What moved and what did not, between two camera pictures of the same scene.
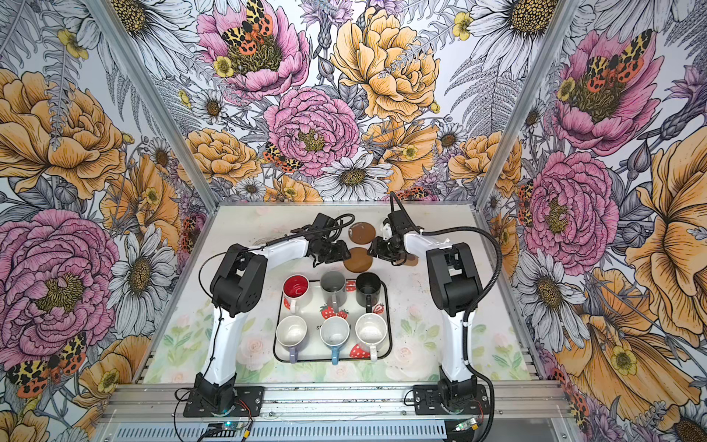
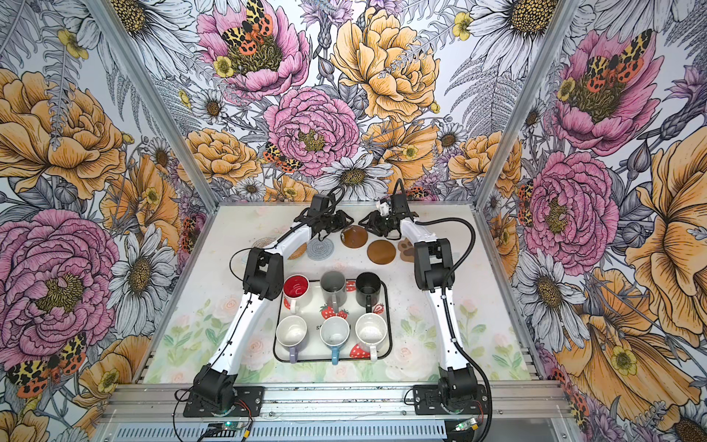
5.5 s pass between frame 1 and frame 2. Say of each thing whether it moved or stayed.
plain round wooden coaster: moved
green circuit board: stayed
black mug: stayed
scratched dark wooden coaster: stayed
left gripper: moved
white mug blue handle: stayed
